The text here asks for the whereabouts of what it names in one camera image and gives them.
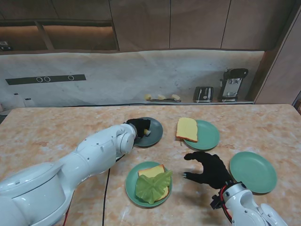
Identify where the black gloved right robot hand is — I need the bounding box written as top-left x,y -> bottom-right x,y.
182,151 -> 235,190

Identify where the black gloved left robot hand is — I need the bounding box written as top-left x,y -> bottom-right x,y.
126,118 -> 151,139

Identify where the yellow bread slice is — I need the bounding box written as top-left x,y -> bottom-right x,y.
176,117 -> 198,143
137,164 -> 170,202

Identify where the green lettuce leaf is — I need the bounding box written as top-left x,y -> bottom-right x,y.
135,169 -> 174,204

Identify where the green bread plate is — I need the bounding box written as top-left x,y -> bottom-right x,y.
183,119 -> 221,151

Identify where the green lettuce plate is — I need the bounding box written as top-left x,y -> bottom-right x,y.
229,151 -> 278,194

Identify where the grey plate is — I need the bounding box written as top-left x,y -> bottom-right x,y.
133,117 -> 164,148

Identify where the dark cutting board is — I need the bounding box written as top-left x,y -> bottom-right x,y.
147,97 -> 182,103

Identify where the black silver toaster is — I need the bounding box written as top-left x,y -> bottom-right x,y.
193,86 -> 214,103

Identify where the black silver coffee machine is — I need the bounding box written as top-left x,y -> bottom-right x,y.
218,68 -> 249,103

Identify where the tall white container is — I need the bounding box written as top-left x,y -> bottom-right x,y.
11,93 -> 24,109

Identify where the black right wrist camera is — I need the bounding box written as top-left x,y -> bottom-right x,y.
210,194 -> 224,210

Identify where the red black right arm cable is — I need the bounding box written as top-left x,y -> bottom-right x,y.
220,185 -> 236,223

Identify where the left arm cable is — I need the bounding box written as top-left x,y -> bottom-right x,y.
63,154 -> 125,226

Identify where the black wall socket strip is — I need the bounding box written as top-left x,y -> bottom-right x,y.
5,74 -> 87,85

